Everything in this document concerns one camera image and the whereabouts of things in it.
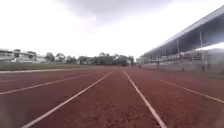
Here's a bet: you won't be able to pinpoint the pale low buildings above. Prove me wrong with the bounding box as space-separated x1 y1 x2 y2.
0 48 48 64

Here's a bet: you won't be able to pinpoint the green grass field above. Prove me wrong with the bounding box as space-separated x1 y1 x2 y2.
0 62 98 72

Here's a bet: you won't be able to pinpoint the pale kerb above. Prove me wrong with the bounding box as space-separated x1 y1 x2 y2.
0 67 88 75

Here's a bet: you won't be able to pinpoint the grandstand with roof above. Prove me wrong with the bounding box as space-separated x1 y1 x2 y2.
137 5 224 74

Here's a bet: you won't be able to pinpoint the white lane lines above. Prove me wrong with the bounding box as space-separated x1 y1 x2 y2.
0 69 224 128

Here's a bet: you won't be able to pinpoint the row of trees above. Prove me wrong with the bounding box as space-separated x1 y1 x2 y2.
44 51 136 66

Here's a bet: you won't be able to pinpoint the red running track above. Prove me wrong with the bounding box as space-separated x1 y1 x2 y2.
0 65 224 128

